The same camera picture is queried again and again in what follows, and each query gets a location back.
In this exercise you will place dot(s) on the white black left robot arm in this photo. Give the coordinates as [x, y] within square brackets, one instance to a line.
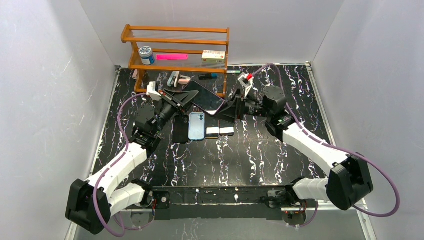
[94, 201]

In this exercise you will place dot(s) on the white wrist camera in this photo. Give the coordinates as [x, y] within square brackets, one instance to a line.
[246, 81]
[153, 91]

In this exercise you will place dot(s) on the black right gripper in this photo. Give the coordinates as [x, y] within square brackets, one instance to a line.
[238, 108]

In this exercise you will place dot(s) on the pink stapler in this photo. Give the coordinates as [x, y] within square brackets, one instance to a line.
[184, 80]

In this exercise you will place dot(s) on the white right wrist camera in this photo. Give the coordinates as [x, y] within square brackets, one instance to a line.
[246, 81]

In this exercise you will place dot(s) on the pink ruler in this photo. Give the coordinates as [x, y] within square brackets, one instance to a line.
[172, 57]

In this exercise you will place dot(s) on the orange wooden shelf rack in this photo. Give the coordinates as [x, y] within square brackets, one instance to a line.
[182, 49]

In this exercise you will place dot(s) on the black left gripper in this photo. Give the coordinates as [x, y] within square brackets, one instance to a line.
[174, 101]

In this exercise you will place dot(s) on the white red box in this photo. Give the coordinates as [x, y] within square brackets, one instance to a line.
[213, 56]

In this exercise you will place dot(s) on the light blue phone case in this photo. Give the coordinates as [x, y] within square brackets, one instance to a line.
[196, 126]

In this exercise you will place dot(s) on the blue white jar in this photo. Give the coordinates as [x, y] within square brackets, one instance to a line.
[146, 55]

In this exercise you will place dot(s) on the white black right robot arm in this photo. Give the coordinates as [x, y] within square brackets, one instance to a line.
[348, 177]

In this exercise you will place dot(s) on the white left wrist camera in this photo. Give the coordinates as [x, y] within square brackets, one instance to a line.
[153, 91]

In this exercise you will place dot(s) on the blue black marker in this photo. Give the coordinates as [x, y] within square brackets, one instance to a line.
[208, 76]

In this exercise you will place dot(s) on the grey blue stapler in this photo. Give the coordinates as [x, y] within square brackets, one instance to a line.
[173, 79]

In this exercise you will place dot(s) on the green pen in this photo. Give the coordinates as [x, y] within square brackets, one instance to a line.
[233, 71]

